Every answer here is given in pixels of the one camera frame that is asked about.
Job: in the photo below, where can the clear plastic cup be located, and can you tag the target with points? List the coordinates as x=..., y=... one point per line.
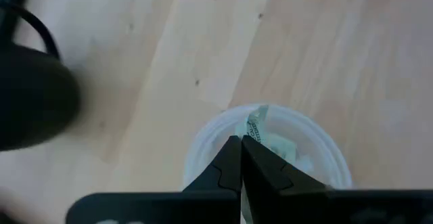
x=324, y=149

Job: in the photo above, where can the green white sweetener packet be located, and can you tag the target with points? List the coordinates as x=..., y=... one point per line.
x=257, y=122
x=285, y=148

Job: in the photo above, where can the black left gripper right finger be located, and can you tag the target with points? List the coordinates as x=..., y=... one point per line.
x=267, y=173

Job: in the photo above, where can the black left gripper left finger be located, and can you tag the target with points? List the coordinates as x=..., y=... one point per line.
x=225, y=173

